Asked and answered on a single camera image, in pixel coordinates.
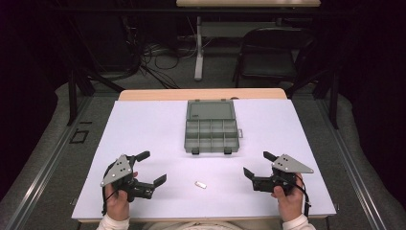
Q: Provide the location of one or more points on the grey plastic organizer box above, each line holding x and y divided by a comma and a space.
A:
211, 127

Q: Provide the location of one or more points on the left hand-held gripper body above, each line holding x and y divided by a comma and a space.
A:
118, 171

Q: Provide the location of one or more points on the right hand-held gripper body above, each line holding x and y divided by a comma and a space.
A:
287, 166

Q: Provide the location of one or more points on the white-legged desk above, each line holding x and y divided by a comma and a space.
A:
204, 32

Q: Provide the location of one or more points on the black metal stand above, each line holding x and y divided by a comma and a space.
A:
332, 96
76, 89

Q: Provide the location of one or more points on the person's right hand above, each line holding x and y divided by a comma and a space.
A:
290, 204

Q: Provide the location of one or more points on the black folding chair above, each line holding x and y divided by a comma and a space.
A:
274, 54

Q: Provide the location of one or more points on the person's torso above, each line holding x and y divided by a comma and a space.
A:
191, 226

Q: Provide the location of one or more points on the small white rectangular piece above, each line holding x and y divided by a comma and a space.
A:
200, 184

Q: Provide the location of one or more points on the person's left hand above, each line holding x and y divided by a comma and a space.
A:
117, 204

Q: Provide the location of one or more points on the white table sheet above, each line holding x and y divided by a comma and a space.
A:
153, 134

